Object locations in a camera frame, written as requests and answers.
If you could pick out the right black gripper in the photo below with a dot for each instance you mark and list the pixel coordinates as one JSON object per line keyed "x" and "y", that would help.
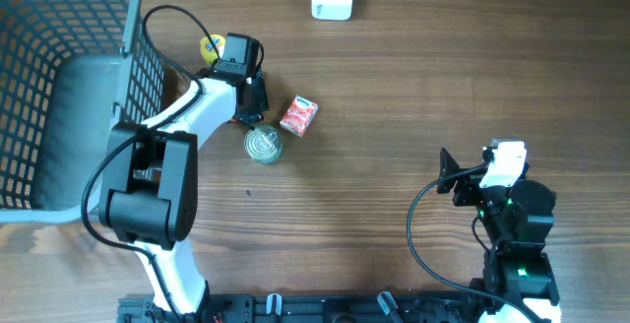
{"x": 468, "y": 183}

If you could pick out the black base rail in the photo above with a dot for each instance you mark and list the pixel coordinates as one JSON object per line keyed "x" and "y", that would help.
{"x": 423, "y": 307}

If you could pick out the red juice carton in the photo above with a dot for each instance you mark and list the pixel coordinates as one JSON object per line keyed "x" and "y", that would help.
{"x": 299, "y": 116}

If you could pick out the silver tin can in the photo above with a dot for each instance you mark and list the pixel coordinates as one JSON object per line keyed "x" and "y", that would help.
{"x": 264, "y": 144}

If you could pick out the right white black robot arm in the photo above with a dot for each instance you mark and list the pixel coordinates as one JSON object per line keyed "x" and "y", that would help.
{"x": 517, "y": 215}

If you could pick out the grey plastic mesh basket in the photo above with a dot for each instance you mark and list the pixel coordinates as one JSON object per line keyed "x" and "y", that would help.
{"x": 70, "y": 71}

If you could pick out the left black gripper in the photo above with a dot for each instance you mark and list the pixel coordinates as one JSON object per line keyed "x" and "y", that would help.
{"x": 262, "y": 98}

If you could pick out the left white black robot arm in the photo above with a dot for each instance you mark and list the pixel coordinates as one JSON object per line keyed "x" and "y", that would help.
{"x": 149, "y": 177}

